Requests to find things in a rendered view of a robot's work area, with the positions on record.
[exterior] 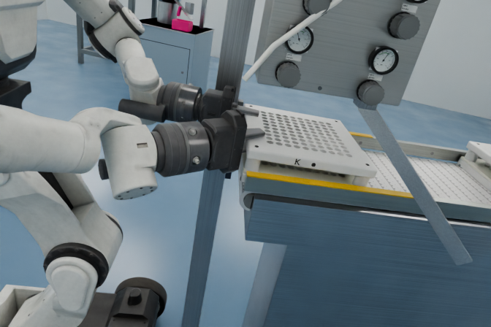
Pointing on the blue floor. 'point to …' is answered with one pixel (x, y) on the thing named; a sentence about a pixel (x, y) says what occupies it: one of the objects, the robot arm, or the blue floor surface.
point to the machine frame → (203, 234)
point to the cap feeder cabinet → (178, 52)
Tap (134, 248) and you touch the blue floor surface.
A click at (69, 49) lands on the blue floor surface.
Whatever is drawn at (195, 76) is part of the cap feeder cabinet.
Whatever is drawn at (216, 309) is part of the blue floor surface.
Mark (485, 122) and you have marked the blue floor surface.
